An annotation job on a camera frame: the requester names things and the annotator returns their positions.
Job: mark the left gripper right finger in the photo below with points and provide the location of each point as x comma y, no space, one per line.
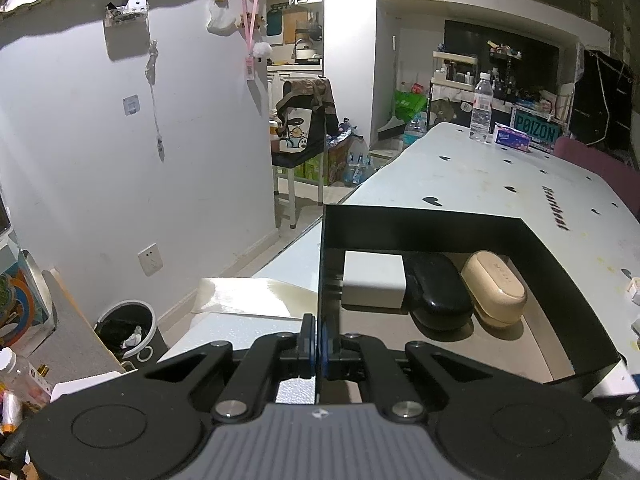
339,354

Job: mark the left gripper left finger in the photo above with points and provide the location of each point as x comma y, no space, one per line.
299,354

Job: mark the black storage box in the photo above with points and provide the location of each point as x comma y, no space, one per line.
387,229

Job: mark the white square power adapter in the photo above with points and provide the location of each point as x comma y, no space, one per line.
374,281

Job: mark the black oval earbuds case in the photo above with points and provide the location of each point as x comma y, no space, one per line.
435,295

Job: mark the beige oval earbuds case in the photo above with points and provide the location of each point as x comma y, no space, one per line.
499,296

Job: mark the black trash bin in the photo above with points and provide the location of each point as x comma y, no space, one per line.
129,330

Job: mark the chair with hanging bag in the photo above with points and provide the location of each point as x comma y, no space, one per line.
306,117

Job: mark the green shopping bag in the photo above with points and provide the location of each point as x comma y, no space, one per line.
408,105

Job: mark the clear plastic water bottle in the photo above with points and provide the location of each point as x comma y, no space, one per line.
480,125

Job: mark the purple tissue pack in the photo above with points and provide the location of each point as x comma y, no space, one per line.
509,137

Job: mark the white metal shelf rack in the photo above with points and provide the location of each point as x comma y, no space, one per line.
453,80

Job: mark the teal POIZON box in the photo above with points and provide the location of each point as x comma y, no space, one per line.
541,128

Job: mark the pink chair back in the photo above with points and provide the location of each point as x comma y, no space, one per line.
623,180

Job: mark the white wall socket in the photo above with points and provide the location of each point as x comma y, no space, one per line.
150,260

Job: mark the wall light switch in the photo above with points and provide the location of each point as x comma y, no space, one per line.
131,105

